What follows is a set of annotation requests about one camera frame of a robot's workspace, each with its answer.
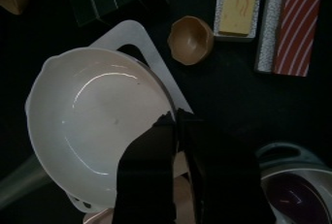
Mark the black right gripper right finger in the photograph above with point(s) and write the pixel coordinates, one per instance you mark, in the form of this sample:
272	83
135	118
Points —
225	182

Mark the red striped sushi block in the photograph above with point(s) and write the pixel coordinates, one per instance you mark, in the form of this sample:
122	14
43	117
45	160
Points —
296	27

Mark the small brown wooden bowl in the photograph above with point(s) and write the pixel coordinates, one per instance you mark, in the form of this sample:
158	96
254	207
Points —
190	40

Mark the yellow egg sushi block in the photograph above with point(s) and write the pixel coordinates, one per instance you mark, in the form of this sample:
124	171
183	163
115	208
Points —
238	5

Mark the grey pot purple inside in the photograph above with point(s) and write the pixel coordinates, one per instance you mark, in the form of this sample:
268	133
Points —
298	192

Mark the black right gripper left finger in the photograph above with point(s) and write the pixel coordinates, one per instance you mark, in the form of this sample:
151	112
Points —
144	169

